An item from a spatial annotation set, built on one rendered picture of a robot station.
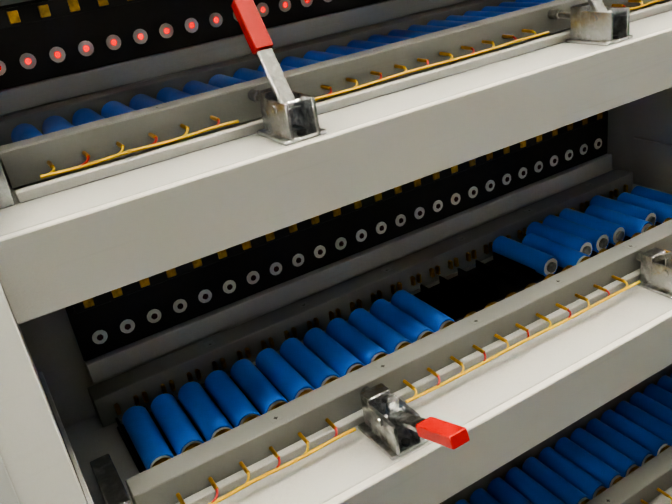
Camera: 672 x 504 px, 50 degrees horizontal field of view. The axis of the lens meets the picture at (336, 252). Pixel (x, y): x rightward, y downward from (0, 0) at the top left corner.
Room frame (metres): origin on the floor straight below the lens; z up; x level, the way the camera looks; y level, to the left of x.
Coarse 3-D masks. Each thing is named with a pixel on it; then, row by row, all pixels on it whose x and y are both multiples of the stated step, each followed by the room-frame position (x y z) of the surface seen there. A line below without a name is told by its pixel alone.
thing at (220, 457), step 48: (528, 288) 0.54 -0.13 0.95; (576, 288) 0.54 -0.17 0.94; (624, 288) 0.54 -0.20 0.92; (432, 336) 0.49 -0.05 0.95; (480, 336) 0.50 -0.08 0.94; (528, 336) 0.50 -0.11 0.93; (336, 384) 0.46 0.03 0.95; (384, 384) 0.46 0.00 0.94; (240, 432) 0.43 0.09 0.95; (288, 432) 0.43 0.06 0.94; (336, 432) 0.43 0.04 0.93; (144, 480) 0.40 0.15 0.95; (192, 480) 0.41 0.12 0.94
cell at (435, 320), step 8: (392, 296) 0.57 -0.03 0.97; (400, 296) 0.57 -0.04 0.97; (408, 296) 0.56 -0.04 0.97; (400, 304) 0.56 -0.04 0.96; (408, 304) 0.55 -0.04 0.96; (416, 304) 0.55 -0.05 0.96; (424, 304) 0.55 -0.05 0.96; (408, 312) 0.55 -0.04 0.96; (416, 312) 0.54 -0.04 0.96; (424, 312) 0.54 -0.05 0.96; (432, 312) 0.53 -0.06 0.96; (440, 312) 0.53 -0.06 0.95; (424, 320) 0.53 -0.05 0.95; (432, 320) 0.53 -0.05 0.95; (440, 320) 0.52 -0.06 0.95; (448, 320) 0.52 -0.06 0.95; (432, 328) 0.52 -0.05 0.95; (440, 328) 0.52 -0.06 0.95
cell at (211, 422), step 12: (192, 384) 0.50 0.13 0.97; (180, 396) 0.49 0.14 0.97; (192, 396) 0.48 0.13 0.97; (204, 396) 0.48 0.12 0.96; (192, 408) 0.47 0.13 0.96; (204, 408) 0.47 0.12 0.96; (216, 408) 0.47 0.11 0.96; (204, 420) 0.46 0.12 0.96; (216, 420) 0.45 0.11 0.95; (204, 432) 0.45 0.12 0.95; (216, 432) 0.44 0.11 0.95
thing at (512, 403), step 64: (512, 192) 0.68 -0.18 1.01; (384, 256) 0.61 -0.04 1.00; (192, 320) 0.54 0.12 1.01; (576, 320) 0.53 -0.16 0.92; (640, 320) 0.51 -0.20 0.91; (448, 384) 0.48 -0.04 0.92; (512, 384) 0.47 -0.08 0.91; (576, 384) 0.47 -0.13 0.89; (448, 448) 0.43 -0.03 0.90; (512, 448) 0.46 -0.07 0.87
